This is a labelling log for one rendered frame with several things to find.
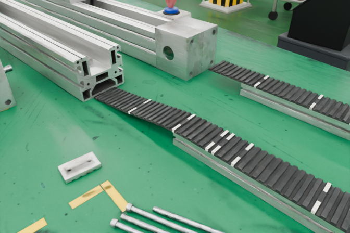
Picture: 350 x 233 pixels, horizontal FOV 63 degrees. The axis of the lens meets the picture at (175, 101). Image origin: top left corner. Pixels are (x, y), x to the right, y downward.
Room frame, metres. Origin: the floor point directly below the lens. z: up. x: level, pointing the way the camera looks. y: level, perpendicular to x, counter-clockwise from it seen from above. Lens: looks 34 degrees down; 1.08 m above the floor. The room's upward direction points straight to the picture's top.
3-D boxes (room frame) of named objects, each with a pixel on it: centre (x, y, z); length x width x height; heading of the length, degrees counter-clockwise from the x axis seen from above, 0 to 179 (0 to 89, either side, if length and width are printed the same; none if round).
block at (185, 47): (0.60, -0.03, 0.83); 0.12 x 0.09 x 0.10; 138
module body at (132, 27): (0.89, 0.30, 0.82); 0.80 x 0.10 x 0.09; 48
